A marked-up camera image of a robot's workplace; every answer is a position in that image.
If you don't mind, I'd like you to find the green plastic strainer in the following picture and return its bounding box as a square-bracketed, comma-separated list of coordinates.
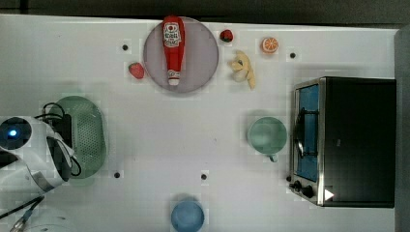
[48, 96, 106, 181]

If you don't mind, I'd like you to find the red ketchup bottle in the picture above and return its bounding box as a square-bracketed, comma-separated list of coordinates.
[161, 15, 185, 86]

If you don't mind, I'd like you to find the strawberry toy with leaves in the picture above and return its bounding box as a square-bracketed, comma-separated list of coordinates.
[220, 29, 234, 43]

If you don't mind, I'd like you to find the green mug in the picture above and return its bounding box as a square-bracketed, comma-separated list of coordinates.
[247, 117, 287, 162]

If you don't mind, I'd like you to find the red toy strawberry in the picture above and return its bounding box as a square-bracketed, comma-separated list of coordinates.
[129, 63, 145, 79]

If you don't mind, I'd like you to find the orange slice toy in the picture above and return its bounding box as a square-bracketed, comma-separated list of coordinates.
[260, 37, 279, 54]

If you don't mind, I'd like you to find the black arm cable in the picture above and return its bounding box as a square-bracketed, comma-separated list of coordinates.
[0, 101, 82, 220]

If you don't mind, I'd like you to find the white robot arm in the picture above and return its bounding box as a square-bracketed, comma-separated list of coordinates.
[0, 116, 74, 232]

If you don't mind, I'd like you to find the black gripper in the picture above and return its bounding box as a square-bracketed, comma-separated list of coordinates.
[51, 114, 73, 147]

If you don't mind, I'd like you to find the grey round plate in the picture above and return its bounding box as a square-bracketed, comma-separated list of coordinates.
[143, 16, 219, 93]

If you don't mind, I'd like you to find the black toaster oven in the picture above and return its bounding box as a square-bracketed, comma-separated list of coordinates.
[287, 76, 396, 208]

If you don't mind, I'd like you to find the peeled toy banana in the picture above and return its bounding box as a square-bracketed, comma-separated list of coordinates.
[228, 50, 256, 90]

